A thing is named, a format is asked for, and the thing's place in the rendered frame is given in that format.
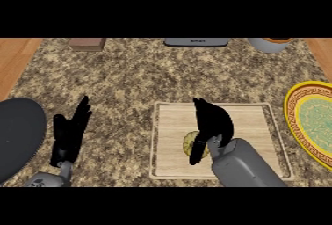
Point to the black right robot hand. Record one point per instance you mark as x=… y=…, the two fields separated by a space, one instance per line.
x=212 y=121

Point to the grey pot with orange rim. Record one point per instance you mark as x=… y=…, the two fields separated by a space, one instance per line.
x=270 y=44

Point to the pale wooden tray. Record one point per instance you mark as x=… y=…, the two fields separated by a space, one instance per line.
x=177 y=140

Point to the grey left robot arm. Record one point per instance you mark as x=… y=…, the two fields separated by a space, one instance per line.
x=53 y=175

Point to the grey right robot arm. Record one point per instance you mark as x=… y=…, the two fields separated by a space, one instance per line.
x=242 y=164

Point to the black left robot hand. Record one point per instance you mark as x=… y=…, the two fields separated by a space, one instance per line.
x=69 y=132

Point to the grey flat appliance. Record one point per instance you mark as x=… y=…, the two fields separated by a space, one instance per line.
x=196 y=42

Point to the yellow-green squash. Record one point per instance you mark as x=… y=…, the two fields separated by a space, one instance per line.
x=189 y=143

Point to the dark grey round object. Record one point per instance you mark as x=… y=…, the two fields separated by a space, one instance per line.
x=16 y=137

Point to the yellow patterned plate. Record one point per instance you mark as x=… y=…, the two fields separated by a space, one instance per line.
x=317 y=123

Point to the brown wooden block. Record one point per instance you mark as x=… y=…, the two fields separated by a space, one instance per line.
x=87 y=44

